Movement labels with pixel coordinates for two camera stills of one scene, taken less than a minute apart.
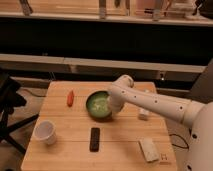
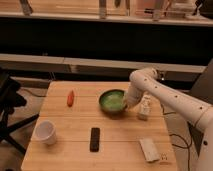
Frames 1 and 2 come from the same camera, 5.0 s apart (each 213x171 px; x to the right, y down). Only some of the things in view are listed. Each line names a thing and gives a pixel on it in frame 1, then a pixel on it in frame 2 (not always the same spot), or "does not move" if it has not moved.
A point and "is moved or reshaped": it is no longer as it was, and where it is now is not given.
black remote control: (94, 144) does not move
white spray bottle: (143, 114) does not move
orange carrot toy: (70, 98) does not move
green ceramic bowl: (98, 106) is moved or reshaped
